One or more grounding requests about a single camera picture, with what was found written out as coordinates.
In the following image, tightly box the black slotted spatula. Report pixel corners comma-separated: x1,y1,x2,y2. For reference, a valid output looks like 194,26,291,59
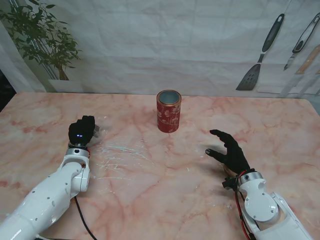
235,12,285,91

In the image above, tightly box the green leafy plant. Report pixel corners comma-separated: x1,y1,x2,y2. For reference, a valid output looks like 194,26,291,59
0,0,83,81

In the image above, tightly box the wooden handle knife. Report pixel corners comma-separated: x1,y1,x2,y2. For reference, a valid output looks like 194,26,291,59
294,43,320,75

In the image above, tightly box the clear plastic bag of teabags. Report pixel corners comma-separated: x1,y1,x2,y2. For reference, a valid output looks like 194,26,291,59
91,121,108,145

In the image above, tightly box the black red left arm cable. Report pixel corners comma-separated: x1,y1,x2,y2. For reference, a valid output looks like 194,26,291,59
73,196,99,240

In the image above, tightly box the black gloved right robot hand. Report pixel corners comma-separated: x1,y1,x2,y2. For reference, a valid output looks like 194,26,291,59
204,129,252,176

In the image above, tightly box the round bronze canister lid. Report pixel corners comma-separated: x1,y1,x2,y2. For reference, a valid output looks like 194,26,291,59
223,163,238,176

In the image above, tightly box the black red right arm cable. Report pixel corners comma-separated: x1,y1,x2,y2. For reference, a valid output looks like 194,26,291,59
233,187,254,239

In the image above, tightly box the black handled peeler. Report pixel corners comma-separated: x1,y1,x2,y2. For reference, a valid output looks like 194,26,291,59
283,11,320,70

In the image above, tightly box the red floral tea canister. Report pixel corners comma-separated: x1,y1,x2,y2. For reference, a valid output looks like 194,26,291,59
156,89,182,133

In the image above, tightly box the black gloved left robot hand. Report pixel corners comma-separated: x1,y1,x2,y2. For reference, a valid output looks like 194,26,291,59
68,115,97,147

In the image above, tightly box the black red arm cable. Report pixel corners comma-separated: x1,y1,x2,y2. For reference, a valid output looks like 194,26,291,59
233,187,254,239
73,196,99,240

